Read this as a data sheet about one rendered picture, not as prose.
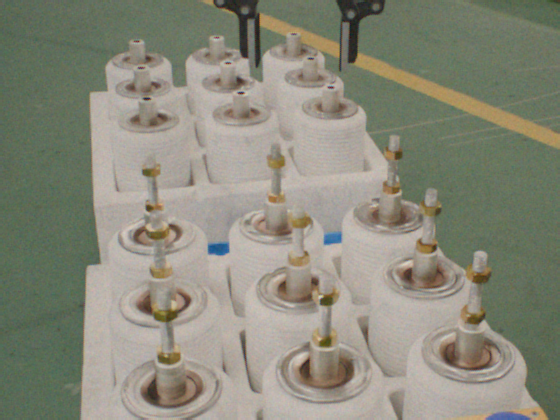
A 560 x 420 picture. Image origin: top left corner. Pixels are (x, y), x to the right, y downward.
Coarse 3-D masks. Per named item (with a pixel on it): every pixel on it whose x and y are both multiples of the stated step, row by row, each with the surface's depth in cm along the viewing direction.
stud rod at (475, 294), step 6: (480, 252) 66; (474, 258) 66; (480, 258) 65; (486, 258) 66; (474, 264) 66; (480, 264) 66; (474, 270) 66; (480, 270) 66; (474, 288) 67; (480, 288) 67; (474, 294) 67; (480, 294) 67; (474, 300) 67; (480, 300) 67; (468, 306) 68; (474, 306) 68; (474, 312) 68; (468, 324) 69; (474, 324) 68
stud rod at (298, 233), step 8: (296, 200) 73; (296, 208) 73; (304, 208) 73; (296, 216) 74; (304, 216) 74; (296, 232) 74; (304, 232) 75; (296, 240) 75; (304, 240) 75; (296, 248) 75; (304, 248) 76
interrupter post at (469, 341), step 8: (464, 328) 68; (472, 328) 68; (480, 328) 68; (456, 336) 70; (464, 336) 68; (472, 336) 68; (480, 336) 68; (456, 344) 70; (464, 344) 69; (472, 344) 69; (480, 344) 69; (456, 352) 70; (464, 352) 69; (472, 352) 69; (480, 352) 70; (464, 360) 70; (472, 360) 69
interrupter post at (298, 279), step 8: (288, 264) 76; (288, 272) 76; (296, 272) 76; (304, 272) 76; (288, 280) 77; (296, 280) 76; (304, 280) 76; (288, 288) 77; (296, 288) 76; (304, 288) 77; (296, 296) 77; (304, 296) 77
